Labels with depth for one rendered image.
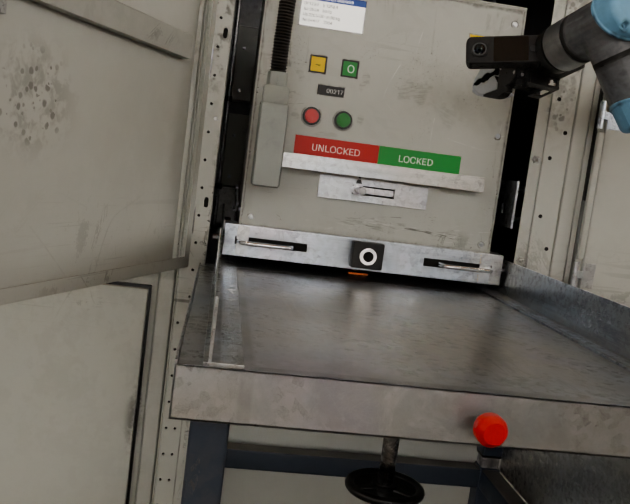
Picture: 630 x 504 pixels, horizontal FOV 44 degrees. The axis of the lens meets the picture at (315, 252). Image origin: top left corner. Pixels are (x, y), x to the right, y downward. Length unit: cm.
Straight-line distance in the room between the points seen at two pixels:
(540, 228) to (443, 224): 18
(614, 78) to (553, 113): 38
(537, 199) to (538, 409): 75
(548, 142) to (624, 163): 15
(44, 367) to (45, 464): 18
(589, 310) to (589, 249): 35
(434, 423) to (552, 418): 12
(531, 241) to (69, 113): 88
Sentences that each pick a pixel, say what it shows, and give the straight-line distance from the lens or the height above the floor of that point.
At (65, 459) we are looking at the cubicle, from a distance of 153.
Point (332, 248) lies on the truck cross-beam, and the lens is 148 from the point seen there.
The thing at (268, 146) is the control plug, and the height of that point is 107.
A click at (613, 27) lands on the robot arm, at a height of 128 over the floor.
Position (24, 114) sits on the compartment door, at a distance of 103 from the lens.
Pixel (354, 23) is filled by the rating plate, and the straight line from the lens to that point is 150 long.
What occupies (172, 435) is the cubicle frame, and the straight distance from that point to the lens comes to 152.
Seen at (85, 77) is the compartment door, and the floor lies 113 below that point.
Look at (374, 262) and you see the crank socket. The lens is 147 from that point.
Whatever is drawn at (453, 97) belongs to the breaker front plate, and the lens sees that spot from 153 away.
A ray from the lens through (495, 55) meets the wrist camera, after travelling 128.
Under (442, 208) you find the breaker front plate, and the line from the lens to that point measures 152.
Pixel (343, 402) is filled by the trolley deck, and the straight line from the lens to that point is 79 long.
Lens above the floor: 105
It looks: 6 degrees down
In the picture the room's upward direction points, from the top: 7 degrees clockwise
